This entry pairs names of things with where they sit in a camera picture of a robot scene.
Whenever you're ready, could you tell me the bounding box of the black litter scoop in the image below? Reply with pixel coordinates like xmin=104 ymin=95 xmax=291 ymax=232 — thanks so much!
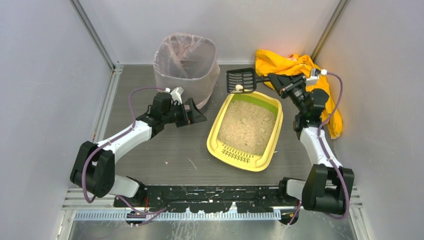
xmin=226 ymin=67 xmax=270 ymax=94

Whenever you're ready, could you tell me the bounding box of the yellow litter box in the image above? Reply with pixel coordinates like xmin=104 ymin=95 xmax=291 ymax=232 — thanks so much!
xmin=206 ymin=92 xmax=284 ymax=172

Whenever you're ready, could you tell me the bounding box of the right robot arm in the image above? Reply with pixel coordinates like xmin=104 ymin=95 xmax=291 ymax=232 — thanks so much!
xmin=268 ymin=73 xmax=355 ymax=219

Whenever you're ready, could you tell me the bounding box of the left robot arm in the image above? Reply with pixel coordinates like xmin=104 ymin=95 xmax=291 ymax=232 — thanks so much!
xmin=69 ymin=92 xmax=207 ymax=198

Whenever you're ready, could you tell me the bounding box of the yellow cloth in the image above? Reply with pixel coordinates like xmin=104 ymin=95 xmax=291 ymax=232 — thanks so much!
xmin=255 ymin=49 xmax=343 ymax=139

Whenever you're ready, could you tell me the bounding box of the trash bin with pink bag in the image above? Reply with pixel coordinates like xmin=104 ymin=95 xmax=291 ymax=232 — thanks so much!
xmin=153 ymin=33 xmax=220 ymax=110

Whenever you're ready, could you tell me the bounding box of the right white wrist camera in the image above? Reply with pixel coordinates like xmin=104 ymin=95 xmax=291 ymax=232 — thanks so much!
xmin=305 ymin=68 xmax=328 ymax=86

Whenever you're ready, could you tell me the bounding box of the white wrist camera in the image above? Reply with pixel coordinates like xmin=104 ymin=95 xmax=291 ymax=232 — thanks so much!
xmin=170 ymin=87 xmax=184 ymax=104
xmin=305 ymin=68 xmax=328 ymax=86

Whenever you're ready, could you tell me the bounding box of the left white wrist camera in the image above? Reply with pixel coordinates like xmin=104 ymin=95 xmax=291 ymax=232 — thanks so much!
xmin=170 ymin=87 xmax=184 ymax=104

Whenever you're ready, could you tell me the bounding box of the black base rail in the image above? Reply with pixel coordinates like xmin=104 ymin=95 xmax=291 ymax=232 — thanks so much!
xmin=113 ymin=185 xmax=299 ymax=214

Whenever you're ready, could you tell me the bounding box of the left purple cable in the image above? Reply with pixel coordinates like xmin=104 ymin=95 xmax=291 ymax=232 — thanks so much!
xmin=81 ymin=86 xmax=168 ymax=227

